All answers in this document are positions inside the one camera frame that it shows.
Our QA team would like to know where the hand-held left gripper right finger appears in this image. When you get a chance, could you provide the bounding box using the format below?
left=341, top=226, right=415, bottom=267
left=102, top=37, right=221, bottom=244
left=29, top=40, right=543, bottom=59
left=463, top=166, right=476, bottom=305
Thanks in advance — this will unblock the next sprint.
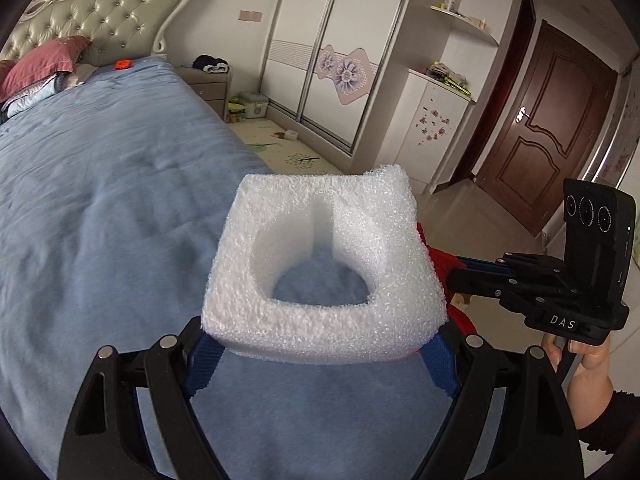
left=410, top=321, right=586, bottom=480

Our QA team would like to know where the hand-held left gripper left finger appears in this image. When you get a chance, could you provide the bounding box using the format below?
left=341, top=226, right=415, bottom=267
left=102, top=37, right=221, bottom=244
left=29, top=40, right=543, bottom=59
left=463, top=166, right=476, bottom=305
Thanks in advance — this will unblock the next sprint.
left=57, top=315, right=231, bottom=480

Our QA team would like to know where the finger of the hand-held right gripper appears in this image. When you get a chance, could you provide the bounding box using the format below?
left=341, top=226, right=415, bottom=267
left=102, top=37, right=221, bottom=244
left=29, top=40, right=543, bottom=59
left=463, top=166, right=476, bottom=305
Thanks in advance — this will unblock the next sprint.
left=454, top=256, right=519, bottom=277
left=446, top=271, right=507, bottom=302

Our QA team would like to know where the white foam packing piece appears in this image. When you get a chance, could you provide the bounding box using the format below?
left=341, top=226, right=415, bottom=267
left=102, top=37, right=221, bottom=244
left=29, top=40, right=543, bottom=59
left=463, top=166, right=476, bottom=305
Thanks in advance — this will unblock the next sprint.
left=201, top=164, right=447, bottom=365

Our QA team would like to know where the person's right forearm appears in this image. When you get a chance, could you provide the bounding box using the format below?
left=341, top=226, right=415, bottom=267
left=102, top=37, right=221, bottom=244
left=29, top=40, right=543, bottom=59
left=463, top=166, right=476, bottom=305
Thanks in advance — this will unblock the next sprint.
left=564, top=376, right=640, bottom=457

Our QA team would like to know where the person's right hand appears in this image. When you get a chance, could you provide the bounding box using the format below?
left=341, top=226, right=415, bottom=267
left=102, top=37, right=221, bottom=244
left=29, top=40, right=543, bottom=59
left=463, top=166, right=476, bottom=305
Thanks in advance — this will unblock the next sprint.
left=542, top=332, right=614, bottom=397

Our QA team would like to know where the brown wooden door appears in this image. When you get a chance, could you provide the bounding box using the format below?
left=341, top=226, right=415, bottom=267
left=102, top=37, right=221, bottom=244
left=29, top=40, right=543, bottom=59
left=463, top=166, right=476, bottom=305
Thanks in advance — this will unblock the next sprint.
left=475, top=20, right=618, bottom=236

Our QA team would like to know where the white stickered cabinet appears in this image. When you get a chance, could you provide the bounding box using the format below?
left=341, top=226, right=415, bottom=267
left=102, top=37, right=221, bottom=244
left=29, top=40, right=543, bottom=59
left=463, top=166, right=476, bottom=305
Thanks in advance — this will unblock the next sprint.
left=397, top=69, right=476, bottom=193

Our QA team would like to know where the bed with blue sheet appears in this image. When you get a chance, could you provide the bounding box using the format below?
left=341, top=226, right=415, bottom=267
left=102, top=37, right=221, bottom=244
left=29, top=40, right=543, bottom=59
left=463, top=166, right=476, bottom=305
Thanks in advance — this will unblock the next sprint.
left=0, top=56, right=451, bottom=480

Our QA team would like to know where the clutter pile on cabinet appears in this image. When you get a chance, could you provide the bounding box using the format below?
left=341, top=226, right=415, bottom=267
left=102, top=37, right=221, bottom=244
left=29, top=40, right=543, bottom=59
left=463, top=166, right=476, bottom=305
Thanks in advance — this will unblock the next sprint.
left=425, top=61, right=473, bottom=96

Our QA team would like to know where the cream printed play mat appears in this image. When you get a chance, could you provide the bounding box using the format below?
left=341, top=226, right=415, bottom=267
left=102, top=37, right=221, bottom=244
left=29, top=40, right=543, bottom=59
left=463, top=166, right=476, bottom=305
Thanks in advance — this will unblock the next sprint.
left=229, top=119, right=351, bottom=178

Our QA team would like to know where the white corner shelf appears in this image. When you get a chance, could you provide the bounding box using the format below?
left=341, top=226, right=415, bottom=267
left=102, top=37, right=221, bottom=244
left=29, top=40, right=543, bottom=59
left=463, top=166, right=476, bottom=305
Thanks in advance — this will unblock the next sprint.
left=430, top=2, right=501, bottom=47

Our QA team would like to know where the green storage box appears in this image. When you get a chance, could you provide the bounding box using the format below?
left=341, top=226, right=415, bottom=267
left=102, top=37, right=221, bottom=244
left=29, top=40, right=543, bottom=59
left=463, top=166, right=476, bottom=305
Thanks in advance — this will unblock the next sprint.
left=238, top=91, right=269, bottom=119

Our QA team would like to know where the grey-brown nightstand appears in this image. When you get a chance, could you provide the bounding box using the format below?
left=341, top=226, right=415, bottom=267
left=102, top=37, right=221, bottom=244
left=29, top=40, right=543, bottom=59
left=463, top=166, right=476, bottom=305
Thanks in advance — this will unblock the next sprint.
left=174, top=66, right=233, bottom=121

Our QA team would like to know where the white sliding-door wardrobe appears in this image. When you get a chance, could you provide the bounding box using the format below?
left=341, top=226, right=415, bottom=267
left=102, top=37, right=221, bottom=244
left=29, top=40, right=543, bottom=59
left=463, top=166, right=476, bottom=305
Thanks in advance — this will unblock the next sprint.
left=260, top=0, right=418, bottom=158

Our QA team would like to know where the dark clothes pile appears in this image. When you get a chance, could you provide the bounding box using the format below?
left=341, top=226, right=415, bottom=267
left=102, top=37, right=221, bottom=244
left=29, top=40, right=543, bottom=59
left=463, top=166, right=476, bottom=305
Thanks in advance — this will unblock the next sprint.
left=192, top=55, right=230, bottom=74

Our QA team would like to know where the folded patterned quilt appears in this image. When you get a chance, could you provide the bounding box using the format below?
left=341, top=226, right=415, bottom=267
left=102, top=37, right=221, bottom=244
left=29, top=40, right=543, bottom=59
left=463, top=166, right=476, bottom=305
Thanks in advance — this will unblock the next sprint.
left=0, top=72, right=76, bottom=121

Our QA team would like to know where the pink pillow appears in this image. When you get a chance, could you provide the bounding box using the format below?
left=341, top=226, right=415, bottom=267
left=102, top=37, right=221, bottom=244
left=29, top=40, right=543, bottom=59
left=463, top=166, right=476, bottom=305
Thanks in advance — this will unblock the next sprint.
left=0, top=36, right=93, bottom=103

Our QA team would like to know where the tufted beige headboard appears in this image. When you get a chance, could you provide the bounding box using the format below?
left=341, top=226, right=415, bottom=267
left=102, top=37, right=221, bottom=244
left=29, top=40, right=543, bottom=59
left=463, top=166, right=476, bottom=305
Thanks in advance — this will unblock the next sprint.
left=0, top=0, right=196, bottom=63

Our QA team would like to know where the dark wooden door frame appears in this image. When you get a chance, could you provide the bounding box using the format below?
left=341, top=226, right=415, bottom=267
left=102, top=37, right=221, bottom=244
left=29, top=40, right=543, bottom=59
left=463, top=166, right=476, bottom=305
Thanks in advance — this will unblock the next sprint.
left=432, top=0, right=537, bottom=195

